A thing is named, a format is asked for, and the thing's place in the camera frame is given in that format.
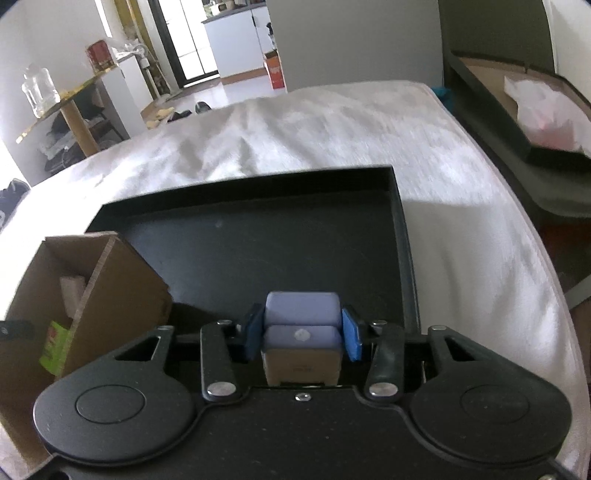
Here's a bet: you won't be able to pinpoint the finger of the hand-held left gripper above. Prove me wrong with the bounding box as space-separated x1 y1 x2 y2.
0 320 34 343

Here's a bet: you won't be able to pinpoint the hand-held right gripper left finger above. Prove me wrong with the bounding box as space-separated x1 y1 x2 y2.
113 305 266 400

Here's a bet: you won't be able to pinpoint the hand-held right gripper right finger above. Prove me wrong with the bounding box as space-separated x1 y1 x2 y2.
342 305 490 400

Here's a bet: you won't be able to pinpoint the black tray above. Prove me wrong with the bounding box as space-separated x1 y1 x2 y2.
85 165 423 388

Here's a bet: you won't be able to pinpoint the cardboard box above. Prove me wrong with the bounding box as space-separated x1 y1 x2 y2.
0 231 174 476

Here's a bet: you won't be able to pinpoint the green packet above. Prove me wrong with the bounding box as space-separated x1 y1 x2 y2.
39 320 70 377

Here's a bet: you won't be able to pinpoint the black sneaker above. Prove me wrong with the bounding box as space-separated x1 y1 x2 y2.
0 179 31 232

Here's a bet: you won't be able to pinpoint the dark clutter under table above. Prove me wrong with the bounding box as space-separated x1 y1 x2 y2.
39 111 130 174

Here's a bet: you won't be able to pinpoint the black shoes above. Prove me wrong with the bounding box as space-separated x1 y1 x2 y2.
168 102 213 123

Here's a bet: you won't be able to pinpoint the cardboard scraps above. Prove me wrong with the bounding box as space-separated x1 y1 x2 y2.
145 107 176 127

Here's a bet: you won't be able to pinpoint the clear glass jar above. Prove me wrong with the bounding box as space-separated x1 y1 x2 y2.
21 65 61 118

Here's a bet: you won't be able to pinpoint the round gold-edged table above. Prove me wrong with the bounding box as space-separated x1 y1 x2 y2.
16 65 121 158

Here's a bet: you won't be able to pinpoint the white cabinet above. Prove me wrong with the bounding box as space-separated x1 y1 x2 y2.
99 55 148 139

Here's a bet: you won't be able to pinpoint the orange box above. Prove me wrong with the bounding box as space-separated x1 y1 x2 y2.
263 48 287 90

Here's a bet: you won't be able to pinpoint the red tin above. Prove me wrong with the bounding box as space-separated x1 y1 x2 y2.
87 39 116 72

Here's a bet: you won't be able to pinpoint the white kitchen counter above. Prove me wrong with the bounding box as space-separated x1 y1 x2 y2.
202 4 273 79

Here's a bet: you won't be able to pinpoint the white plastic bag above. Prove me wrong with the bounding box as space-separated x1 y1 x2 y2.
503 74 591 155

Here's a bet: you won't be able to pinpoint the black framed glass door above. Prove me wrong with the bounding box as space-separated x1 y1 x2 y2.
154 0 220 86

